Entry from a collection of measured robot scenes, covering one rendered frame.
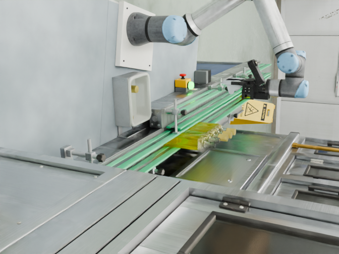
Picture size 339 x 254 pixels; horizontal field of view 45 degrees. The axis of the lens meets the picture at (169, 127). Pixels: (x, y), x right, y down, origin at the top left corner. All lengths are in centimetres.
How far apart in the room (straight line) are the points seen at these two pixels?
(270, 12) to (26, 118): 97
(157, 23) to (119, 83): 31
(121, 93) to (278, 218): 111
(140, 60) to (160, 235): 127
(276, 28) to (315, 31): 610
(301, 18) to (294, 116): 178
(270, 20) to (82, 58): 74
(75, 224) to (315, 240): 45
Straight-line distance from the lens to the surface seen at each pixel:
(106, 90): 179
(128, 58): 188
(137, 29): 184
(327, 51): 773
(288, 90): 175
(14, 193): 104
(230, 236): 81
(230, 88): 181
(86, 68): 168
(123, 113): 182
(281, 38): 163
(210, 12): 187
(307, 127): 804
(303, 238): 82
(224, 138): 199
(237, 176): 189
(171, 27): 177
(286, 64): 160
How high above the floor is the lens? 180
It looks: 27 degrees down
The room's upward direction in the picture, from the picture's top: 97 degrees clockwise
